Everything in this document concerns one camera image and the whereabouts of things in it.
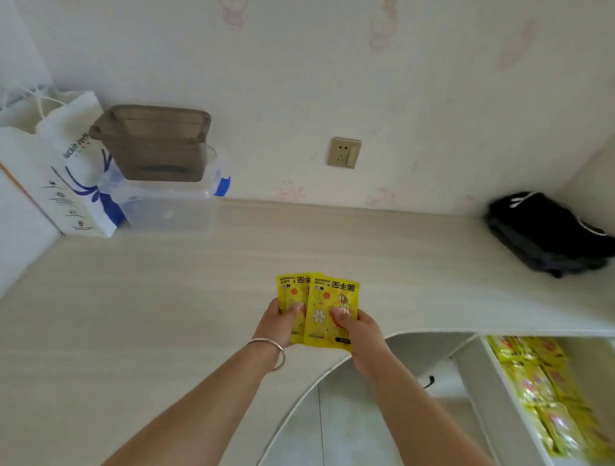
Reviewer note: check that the grey folded garment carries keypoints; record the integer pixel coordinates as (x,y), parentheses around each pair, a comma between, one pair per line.
(543,261)

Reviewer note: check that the person's left forearm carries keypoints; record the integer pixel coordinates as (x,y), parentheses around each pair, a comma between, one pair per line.
(192,422)

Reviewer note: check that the brown translucent plastic box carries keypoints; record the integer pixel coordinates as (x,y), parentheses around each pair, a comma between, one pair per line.
(154,149)

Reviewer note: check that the person's right hand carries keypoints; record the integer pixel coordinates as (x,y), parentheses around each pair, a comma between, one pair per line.
(367,341)

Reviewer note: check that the person's right forearm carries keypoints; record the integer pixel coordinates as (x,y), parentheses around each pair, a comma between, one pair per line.
(427,422)

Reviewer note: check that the person's left hand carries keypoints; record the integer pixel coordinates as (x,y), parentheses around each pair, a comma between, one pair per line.
(274,326)

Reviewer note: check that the white blue-deer paper bag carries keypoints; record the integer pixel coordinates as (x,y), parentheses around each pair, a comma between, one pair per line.
(48,192)

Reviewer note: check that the beige wall socket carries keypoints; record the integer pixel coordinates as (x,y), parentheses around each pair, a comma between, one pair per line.
(343,152)

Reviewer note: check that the clear blue-latch storage box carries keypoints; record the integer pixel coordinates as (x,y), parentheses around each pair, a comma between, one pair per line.
(168,211)

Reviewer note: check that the black folded garment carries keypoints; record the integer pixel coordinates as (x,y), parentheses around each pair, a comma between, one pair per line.
(543,221)

